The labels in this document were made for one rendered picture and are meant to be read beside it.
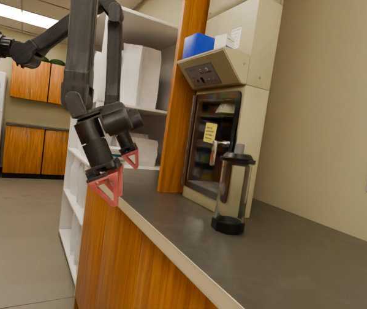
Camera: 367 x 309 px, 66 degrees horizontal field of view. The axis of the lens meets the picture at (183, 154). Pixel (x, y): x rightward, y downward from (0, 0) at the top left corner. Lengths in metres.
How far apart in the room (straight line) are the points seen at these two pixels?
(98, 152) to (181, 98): 0.69
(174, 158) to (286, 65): 0.71
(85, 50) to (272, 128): 1.03
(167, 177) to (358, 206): 0.76
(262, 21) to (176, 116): 0.51
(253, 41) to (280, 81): 0.50
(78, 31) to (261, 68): 0.62
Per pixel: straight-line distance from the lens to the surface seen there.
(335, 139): 1.28
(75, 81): 0.68
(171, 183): 1.31
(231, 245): 0.80
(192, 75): 1.19
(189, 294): 0.75
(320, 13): 1.50
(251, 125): 1.03
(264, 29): 1.10
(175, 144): 1.28
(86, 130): 0.68
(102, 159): 0.67
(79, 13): 0.73
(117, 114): 0.67
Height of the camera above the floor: 1.22
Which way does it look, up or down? 4 degrees down
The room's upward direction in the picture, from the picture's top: 8 degrees clockwise
